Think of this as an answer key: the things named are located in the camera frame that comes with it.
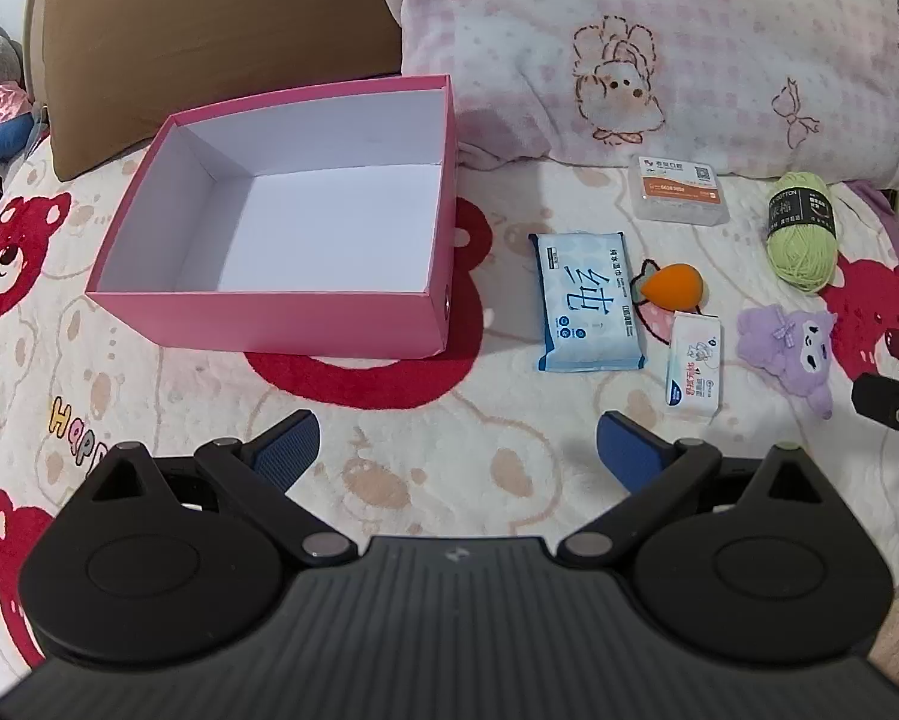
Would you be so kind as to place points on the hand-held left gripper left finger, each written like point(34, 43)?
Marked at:
point(292, 442)

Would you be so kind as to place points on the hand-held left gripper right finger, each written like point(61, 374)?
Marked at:
point(621, 450)

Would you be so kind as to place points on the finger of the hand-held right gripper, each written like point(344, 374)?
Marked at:
point(888, 399)

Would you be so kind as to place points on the small white tissue pack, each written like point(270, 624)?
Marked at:
point(693, 367)

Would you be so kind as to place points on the purple plush toy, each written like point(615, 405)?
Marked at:
point(783, 345)

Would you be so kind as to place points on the pink cardboard box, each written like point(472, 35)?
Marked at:
point(194, 322)

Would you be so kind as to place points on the blue wet wipes pack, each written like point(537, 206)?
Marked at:
point(584, 300)

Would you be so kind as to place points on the green yarn ball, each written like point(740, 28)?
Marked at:
point(798, 255)

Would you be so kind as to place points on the orange sponge ball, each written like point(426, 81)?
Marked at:
point(678, 286)

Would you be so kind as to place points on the pink checked pillow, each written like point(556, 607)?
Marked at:
point(681, 30)

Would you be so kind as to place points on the brown pillow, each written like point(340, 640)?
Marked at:
point(194, 30)

